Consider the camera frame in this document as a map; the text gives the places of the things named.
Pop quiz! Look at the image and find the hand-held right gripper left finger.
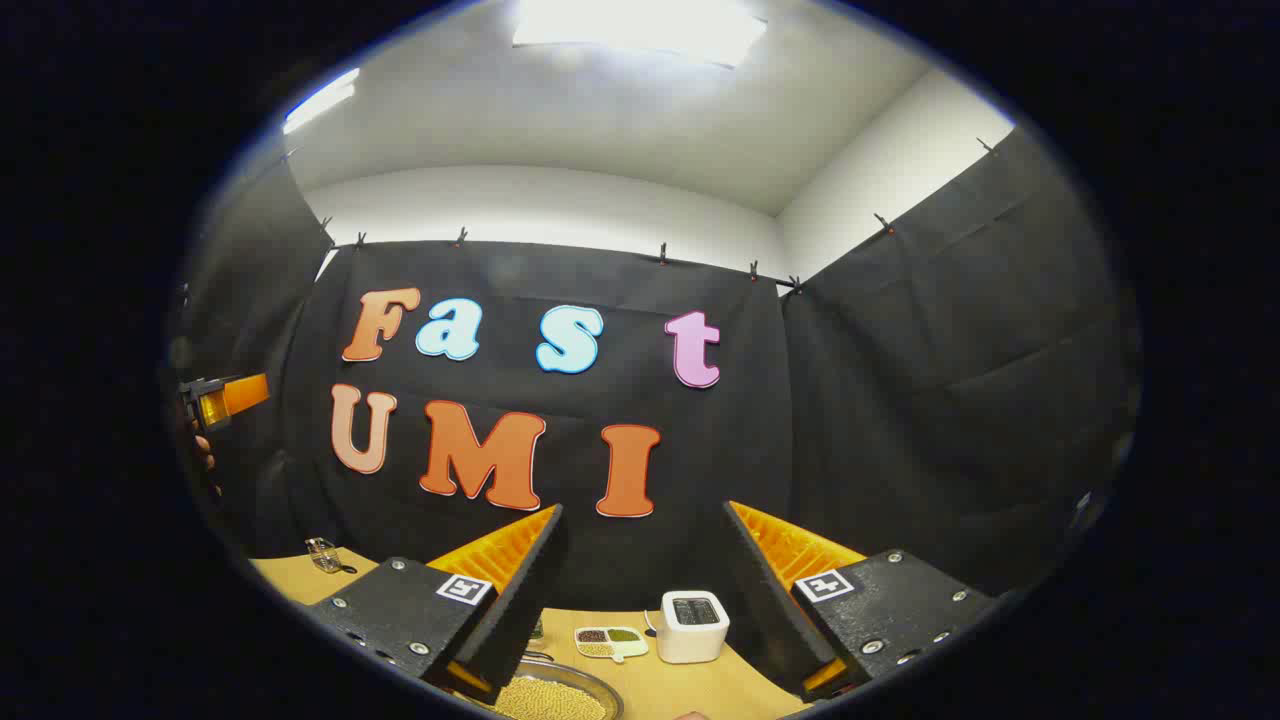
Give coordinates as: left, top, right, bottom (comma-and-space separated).
305, 503, 567, 703

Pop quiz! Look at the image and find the pile of yellow soybeans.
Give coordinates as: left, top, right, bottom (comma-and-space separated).
495, 675, 609, 720

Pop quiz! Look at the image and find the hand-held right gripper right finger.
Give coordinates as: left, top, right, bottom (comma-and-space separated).
722, 500, 1001, 703

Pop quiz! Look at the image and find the row of black cloth clips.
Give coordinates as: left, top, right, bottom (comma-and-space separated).
285, 135, 1001, 296

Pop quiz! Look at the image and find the rectangular ceiling light panel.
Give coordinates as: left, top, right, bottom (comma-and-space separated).
282, 68, 361, 136
512, 0, 769, 69

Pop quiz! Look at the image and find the white divided plate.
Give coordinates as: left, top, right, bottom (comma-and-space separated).
575, 626, 650, 663

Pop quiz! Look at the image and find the steel pot with black handle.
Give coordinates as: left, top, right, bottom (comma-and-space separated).
455, 650, 626, 720

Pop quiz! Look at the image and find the white toaster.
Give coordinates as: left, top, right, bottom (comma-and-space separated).
657, 590, 731, 664

